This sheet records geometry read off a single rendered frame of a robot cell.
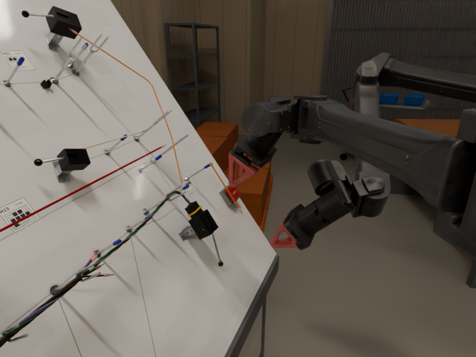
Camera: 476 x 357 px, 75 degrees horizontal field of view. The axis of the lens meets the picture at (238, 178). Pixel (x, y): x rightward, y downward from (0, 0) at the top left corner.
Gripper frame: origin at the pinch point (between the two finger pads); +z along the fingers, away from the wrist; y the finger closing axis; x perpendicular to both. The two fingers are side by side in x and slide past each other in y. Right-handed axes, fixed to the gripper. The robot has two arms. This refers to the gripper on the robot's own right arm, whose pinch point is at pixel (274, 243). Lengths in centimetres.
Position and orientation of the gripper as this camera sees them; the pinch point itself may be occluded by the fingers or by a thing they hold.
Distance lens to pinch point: 73.7
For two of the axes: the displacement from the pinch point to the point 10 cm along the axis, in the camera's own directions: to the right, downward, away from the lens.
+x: 6.4, 7.7, -0.4
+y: -4.2, 3.1, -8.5
